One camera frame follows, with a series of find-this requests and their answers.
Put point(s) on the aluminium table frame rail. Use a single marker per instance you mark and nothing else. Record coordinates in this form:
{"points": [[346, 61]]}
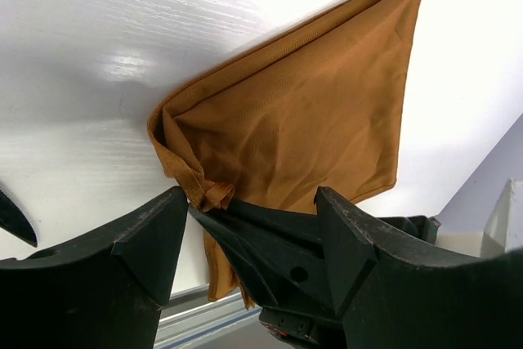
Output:
{"points": [[190, 319]]}

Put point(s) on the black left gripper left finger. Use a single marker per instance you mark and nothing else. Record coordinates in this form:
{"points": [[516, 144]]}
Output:
{"points": [[102, 289]]}

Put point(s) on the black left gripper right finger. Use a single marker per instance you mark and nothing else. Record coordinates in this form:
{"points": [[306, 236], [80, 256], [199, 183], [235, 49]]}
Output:
{"points": [[392, 290]]}

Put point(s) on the orange brown cloth napkin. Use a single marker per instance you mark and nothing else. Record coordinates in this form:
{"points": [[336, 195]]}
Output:
{"points": [[318, 105]]}

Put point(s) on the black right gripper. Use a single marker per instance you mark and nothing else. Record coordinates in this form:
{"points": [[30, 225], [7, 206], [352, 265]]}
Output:
{"points": [[274, 256]]}

